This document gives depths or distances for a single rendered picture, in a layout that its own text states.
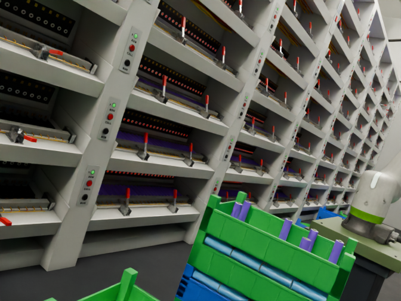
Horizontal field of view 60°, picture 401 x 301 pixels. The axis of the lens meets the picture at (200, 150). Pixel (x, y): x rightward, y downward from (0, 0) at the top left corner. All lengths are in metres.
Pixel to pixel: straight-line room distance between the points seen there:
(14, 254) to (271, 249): 0.69
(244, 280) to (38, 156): 0.57
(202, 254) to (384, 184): 0.88
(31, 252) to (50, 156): 0.30
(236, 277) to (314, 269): 0.16
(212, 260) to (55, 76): 0.56
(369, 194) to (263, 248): 0.81
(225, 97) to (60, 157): 0.84
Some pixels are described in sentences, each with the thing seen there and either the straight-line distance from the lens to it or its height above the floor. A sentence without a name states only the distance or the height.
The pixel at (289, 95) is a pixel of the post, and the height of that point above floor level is 0.86.
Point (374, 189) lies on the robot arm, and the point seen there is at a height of 0.51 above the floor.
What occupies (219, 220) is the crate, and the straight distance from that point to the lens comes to 0.74.
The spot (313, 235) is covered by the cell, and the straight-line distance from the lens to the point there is 0.86.
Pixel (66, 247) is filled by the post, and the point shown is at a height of 0.07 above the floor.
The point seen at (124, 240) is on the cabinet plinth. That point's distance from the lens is 1.33.
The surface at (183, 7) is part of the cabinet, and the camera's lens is 1.46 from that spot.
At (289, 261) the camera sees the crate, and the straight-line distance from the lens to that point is 0.71.
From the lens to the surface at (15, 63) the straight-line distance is 0.86.
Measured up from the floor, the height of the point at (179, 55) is 0.72.
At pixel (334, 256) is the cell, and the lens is 0.86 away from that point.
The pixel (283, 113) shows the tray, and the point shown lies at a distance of 1.98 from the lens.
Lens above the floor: 0.54
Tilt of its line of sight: 5 degrees down
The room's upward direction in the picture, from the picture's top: 19 degrees clockwise
